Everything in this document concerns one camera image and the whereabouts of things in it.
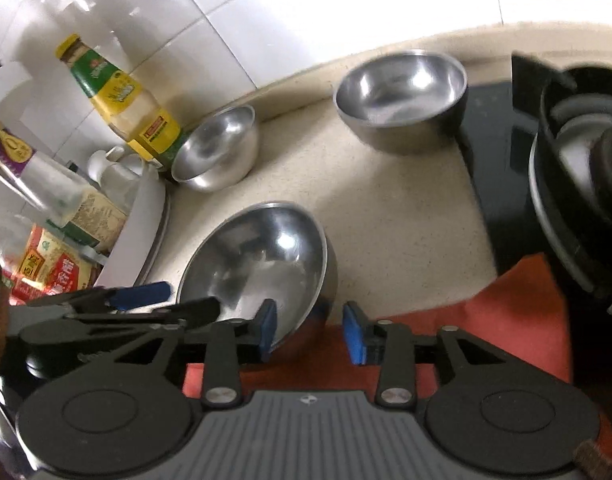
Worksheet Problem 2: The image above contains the red cloth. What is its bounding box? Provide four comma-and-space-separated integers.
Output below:
182, 252, 612, 453

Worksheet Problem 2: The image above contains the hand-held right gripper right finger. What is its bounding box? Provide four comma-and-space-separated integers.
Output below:
342, 301, 537, 407

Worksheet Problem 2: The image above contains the vinegar bottle yellow red label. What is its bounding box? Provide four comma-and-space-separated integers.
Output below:
3, 225, 99, 306

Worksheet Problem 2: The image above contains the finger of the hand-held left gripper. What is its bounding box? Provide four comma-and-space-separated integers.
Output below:
26, 281, 173, 317
78, 296, 221, 328

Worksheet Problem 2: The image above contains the clear glass bottle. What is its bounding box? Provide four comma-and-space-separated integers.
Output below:
0, 115, 127, 252

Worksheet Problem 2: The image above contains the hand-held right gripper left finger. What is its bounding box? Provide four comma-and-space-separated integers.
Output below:
92, 299, 279, 407

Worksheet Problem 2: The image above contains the bottle with yellow green label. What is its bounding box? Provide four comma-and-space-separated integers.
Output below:
56, 34, 187, 168

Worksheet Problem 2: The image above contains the stainless steel bowl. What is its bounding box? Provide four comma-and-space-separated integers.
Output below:
171, 105, 261, 193
334, 51, 469, 156
176, 201, 337, 366

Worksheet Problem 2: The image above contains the white round turntable tray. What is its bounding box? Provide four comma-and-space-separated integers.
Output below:
93, 160, 173, 291

